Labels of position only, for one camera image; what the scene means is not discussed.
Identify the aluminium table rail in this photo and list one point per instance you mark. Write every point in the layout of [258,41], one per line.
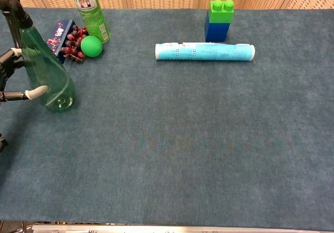
[156,229]

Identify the light blue rolled tube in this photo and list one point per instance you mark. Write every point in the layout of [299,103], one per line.
[203,52]

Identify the green transparent spray bottle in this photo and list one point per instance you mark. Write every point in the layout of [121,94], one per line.
[47,71]

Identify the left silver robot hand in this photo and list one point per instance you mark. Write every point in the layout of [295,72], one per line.
[13,60]

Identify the green cylindrical can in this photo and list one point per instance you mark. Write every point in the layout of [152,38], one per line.
[91,16]

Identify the dark blue printed box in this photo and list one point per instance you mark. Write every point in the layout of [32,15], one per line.
[61,38]

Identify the green ball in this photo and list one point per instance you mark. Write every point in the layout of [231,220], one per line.
[90,47]

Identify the green toy brick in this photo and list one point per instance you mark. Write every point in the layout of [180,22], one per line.
[221,14]

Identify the blue felt table cloth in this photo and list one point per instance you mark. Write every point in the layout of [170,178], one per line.
[182,139]

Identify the red grape bunch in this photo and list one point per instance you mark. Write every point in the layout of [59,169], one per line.
[71,48]

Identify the blue toy brick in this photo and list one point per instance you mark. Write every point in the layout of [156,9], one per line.
[216,32]

